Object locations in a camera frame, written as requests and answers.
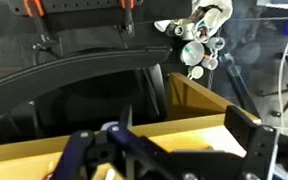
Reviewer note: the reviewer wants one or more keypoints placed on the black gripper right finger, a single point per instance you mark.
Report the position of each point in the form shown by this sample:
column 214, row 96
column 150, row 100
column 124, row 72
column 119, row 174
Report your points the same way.
column 254, row 136

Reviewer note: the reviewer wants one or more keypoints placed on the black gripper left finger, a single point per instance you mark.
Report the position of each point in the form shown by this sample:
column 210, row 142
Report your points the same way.
column 130, row 146

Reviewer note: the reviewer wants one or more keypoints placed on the blue metal pole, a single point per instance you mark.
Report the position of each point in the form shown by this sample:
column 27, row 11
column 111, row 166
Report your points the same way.
column 235, row 81

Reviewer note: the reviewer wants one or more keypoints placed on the black office chair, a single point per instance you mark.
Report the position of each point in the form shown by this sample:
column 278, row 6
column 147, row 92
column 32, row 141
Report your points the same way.
column 67, row 71

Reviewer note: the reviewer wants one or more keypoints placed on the orange and black clamp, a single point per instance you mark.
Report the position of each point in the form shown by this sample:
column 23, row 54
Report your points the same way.
column 34, row 8
column 128, row 16

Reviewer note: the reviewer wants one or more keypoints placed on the black perforated board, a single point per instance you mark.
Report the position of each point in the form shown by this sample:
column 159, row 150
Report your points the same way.
column 84, row 5

